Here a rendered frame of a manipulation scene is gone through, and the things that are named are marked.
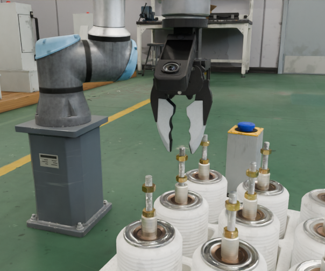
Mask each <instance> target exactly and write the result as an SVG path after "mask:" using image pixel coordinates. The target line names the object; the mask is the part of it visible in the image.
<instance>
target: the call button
mask: <svg viewBox="0 0 325 271"><path fill-rule="evenodd" d="M238 127H239V130H241V131H253V128H255V124H254V123H251V122H240V123H238Z"/></svg>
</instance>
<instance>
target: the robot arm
mask: <svg viewBox="0 0 325 271"><path fill-rule="evenodd" d="M158 3H161V15H162V16H163V17H165V19H162V28H173V29H174V34H168V36H167V38H166V41H165V44H164V46H163V49H162V52H161V55H160V58H159V61H158V63H157V66H156V69H155V71H154V74H153V75H154V79H153V87H152V90H151V96H150V101H151V107H152V111H153V115H154V120H155V122H156V124H157V128H158V131H159V134H160V137H161V140H162V142H163V144H164V146H165V147H166V149H167V151H169V152H171V150H172V141H173V139H172V135H171V132H172V129H173V125H172V117H173V115H174V114H175V109H176V105H175V104H174V103H173V102H172V98H173V97H174V96H175V95H186V96H187V98H188V99H192V98H193V95H195V94H196V95H195V101H194V102H192V103H191V104H190V105H189V106H188V107H187V108H186V111H187V117H188V118H189V120H190V127H189V134H190V142H189V148H190V152H191V154H194V153H195V151H196V150H197V148H198V147H199V145H200V143H201V140H202V137H203V134H204V131H205V128H206V124H207V119H208V116H209V113H210V109H211V106H212V102H213V95H212V91H211V90H210V63H211V59H202V58H201V39H202V28H208V19H206V17H208V16H209V15H210V0H158ZM80 39H81V37H80V35H79V34H72V35H64V36H59V37H51V38H43V39H39V40H38V41H37V42H36V57H35V59H36V62H37V73H38V84H39V100H38V104H37V109H36V114H35V121H36V124H37V125H39V126H43V127H71V126H78V125H82V124H86V123H88V122H90V121H91V112H90V109H89V106H88V104H87V101H86V98H85V96H84V93H83V83H86V82H109V81H113V82H117V81H123V80H128V79H129V78H130V77H131V76H132V75H133V73H134V71H135V69H136V64H137V55H138V53H137V45H136V43H135V41H134V40H132V39H130V33H129V31H128V30H127V29H126V28H125V0H93V27H92V28H91V29H90V30H89V31H88V40H80ZM205 71H207V78H206V79H205V75H204V72H205Z"/></svg>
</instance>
